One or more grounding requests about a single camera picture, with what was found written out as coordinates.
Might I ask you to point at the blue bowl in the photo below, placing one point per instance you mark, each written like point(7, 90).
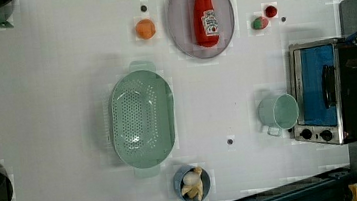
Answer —
point(178, 182)

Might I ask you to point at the green plastic strainer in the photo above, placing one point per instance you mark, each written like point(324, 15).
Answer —
point(143, 124)

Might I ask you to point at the green enamel pot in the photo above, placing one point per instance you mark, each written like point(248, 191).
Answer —
point(278, 113)

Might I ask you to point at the grey round plate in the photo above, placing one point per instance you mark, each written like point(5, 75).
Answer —
point(180, 18)

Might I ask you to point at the peeled banana toy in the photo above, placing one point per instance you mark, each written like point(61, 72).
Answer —
point(193, 184)

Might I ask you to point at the red green strawberry toy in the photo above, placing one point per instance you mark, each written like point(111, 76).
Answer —
point(260, 23)

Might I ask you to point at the red ketchup bottle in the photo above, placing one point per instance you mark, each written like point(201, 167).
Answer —
point(205, 23)

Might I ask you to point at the orange fruit toy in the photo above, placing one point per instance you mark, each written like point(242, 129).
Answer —
point(145, 29)

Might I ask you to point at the silver black toaster oven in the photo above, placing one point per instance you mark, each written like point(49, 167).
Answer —
point(323, 79)

